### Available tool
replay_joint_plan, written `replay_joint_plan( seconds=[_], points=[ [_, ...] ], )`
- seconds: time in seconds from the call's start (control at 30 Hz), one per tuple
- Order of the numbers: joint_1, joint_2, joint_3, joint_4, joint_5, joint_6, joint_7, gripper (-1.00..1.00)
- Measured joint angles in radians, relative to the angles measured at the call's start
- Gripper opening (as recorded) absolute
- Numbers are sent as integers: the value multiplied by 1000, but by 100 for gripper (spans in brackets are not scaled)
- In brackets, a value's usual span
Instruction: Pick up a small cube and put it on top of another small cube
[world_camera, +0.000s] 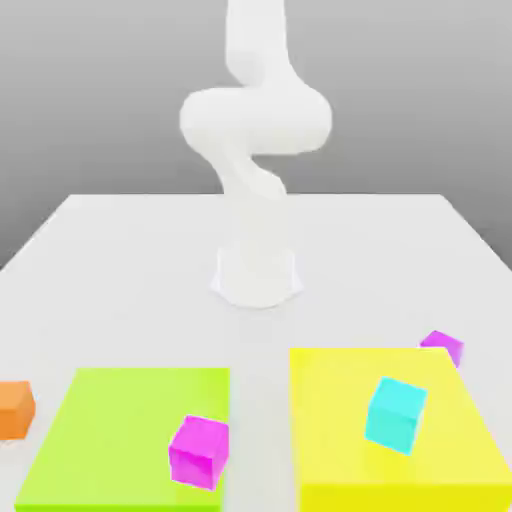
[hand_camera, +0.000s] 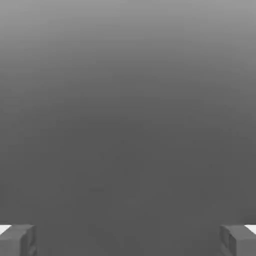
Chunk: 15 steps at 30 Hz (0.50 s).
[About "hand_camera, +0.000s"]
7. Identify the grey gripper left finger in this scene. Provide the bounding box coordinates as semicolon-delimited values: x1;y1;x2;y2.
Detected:
0;223;38;256

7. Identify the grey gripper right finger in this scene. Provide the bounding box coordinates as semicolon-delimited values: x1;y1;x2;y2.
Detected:
218;223;256;256

